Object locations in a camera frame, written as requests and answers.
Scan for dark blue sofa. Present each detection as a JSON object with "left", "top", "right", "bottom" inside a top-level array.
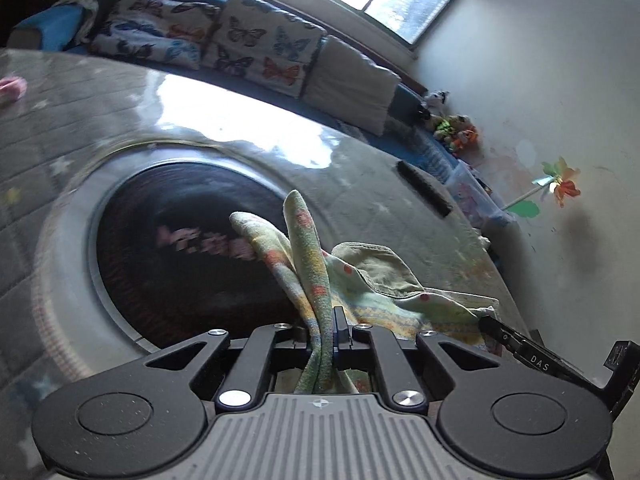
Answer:
[{"left": 6, "top": 0, "right": 458, "bottom": 182}]

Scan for pink hair tie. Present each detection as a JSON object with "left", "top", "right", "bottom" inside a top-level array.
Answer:
[{"left": 0, "top": 75, "right": 28, "bottom": 108}]

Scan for black white plush toy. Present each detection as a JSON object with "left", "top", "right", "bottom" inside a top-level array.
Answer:
[{"left": 423, "top": 90, "right": 449, "bottom": 116}]

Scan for round black induction cooktop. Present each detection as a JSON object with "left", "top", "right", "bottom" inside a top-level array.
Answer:
[{"left": 94, "top": 162, "right": 299, "bottom": 348}]

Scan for brown orange plush toys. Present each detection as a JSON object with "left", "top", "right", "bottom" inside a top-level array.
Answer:
[{"left": 433, "top": 115, "right": 478, "bottom": 156}]

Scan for upright butterfly print pillow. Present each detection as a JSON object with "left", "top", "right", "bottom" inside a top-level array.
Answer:
[{"left": 202, "top": 0, "right": 326, "bottom": 99}]

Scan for lying butterfly print pillow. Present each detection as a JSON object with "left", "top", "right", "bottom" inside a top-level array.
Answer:
[{"left": 90, "top": 0, "right": 220, "bottom": 70}]

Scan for blue grey blanket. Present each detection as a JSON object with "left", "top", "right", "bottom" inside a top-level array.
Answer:
[{"left": 53, "top": 0, "right": 101, "bottom": 47}]

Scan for colourful patterned children's cardigan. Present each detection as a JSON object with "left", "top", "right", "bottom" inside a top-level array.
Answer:
[{"left": 230, "top": 191, "right": 499, "bottom": 393}]

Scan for plain beige pillow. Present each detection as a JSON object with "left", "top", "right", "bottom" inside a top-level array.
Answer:
[{"left": 303, "top": 35, "right": 400, "bottom": 136}]

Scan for clear plastic storage box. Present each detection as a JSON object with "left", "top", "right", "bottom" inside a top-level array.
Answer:
[{"left": 445, "top": 162, "right": 515, "bottom": 230}]

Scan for colourful paper pinwheel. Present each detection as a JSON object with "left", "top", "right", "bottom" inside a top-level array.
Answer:
[{"left": 501, "top": 156, "right": 582, "bottom": 219}]

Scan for black remote control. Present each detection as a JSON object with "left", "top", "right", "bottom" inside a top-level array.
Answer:
[{"left": 396, "top": 159, "right": 452, "bottom": 218}]

